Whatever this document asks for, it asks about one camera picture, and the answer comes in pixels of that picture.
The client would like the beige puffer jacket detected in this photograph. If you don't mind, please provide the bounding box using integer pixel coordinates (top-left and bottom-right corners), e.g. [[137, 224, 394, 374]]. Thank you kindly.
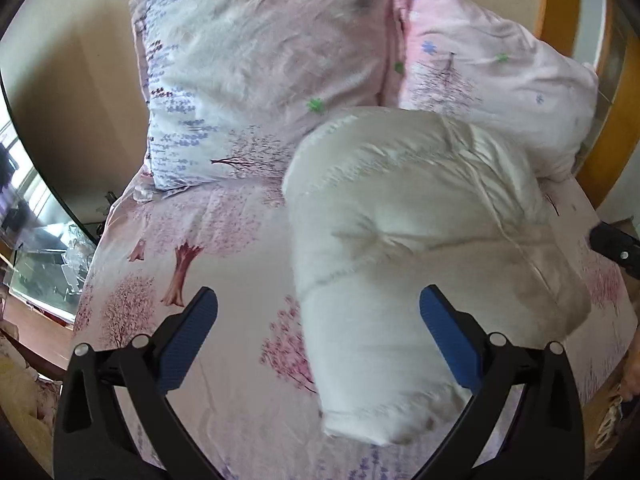
[[283, 107, 591, 445]]

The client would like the yellow patterned cloth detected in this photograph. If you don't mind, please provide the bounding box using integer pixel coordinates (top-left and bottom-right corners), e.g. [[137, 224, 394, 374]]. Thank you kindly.
[[1, 336, 58, 471]]

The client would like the pink floral bed sheet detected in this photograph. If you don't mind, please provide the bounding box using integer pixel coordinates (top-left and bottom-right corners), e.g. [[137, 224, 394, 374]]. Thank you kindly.
[[76, 179, 638, 479]]

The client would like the glass window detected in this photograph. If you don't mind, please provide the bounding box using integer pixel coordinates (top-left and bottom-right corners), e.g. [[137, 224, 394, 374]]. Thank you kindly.
[[1, 93, 96, 325]]

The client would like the right floral pillow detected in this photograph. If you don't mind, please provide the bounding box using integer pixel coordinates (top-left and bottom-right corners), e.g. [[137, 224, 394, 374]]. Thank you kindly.
[[399, 0, 599, 180]]

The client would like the floral pillow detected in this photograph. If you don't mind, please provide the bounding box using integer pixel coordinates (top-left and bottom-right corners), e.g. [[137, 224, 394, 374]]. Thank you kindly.
[[129, 0, 401, 192], [399, 0, 599, 180]]

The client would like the left floral pillow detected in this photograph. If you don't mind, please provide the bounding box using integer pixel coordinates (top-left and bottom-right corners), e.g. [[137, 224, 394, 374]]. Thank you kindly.
[[129, 0, 401, 192]]

